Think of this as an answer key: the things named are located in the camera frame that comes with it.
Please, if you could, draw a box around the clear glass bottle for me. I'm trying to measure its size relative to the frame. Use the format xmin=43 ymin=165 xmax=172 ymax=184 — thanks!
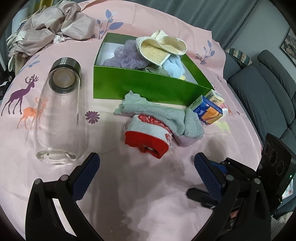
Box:
xmin=34 ymin=57 xmax=85 ymax=165

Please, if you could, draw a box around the crumpled beige cloth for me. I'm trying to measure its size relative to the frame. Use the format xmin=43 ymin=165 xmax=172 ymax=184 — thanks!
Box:
xmin=6 ymin=1 xmax=95 ymax=71

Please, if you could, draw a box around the framed landscape painting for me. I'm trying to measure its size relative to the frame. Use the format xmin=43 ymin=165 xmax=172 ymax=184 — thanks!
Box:
xmin=280 ymin=29 xmax=296 ymax=65

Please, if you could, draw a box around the grey blue sofa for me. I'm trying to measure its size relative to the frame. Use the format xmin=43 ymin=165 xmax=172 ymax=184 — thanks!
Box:
xmin=223 ymin=49 xmax=296 ymax=216

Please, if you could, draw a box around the blue plush toy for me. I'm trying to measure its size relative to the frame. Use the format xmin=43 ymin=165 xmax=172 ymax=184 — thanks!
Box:
xmin=162 ymin=55 xmax=186 ymax=80

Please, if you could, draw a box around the striped throw pillow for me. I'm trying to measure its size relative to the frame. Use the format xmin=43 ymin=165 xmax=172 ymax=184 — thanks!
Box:
xmin=226 ymin=48 xmax=252 ymax=68

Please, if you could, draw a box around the grey curtain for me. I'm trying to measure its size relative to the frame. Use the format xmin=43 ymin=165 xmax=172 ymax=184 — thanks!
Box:
xmin=135 ymin=0 xmax=260 ymax=49

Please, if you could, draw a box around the green fuzzy cloth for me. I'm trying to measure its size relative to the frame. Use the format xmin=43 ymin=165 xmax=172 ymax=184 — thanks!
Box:
xmin=142 ymin=65 xmax=170 ymax=76

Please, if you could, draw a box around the green cardboard box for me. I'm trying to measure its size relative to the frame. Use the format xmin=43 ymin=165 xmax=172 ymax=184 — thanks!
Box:
xmin=93 ymin=33 xmax=213 ymax=106

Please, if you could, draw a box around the pink white small package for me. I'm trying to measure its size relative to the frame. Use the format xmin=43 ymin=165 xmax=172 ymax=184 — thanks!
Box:
xmin=219 ymin=103 xmax=229 ymax=117

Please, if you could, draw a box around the cream tissue pack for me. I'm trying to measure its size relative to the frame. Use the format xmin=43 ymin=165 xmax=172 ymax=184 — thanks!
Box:
xmin=204 ymin=90 xmax=225 ymax=106

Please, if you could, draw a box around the pink patterned tablecloth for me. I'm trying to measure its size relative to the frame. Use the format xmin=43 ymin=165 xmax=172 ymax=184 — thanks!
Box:
xmin=8 ymin=1 xmax=261 ymax=240

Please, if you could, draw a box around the blue orange small carton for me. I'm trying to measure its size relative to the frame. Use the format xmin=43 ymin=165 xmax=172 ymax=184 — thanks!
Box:
xmin=189 ymin=95 xmax=223 ymax=125

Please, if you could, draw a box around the red and white sock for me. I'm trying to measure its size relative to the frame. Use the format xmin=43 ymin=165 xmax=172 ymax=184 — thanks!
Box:
xmin=125 ymin=114 xmax=173 ymax=159

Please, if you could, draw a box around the purple mesh bath pouf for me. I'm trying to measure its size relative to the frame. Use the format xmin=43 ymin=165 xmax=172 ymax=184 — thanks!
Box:
xmin=102 ymin=40 xmax=153 ymax=70

